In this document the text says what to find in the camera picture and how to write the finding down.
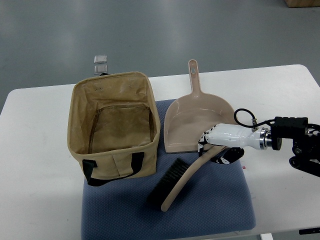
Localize black table control panel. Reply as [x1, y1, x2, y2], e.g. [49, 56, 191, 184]
[298, 227, 320, 235]

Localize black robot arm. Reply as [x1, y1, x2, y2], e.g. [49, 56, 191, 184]
[233, 108, 320, 177]

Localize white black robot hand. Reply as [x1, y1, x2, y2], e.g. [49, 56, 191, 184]
[197, 123, 271, 165]

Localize upper metal floor plate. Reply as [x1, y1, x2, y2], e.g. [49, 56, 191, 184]
[94, 54, 107, 64]

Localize cardboard box corner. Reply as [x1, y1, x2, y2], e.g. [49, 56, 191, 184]
[285, 0, 320, 8]

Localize blue quilted mat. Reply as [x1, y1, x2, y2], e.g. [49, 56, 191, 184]
[80, 98, 257, 240]

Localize pink plastic dustpan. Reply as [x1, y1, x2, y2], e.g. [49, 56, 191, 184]
[163, 59, 236, 154]

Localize yellow fabric bag black handles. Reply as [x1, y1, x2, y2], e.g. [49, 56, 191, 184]
[67, 71, 161, 187]

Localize pink hand broom black bristles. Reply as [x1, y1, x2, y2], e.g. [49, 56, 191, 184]
[146, 146, 226, 212]

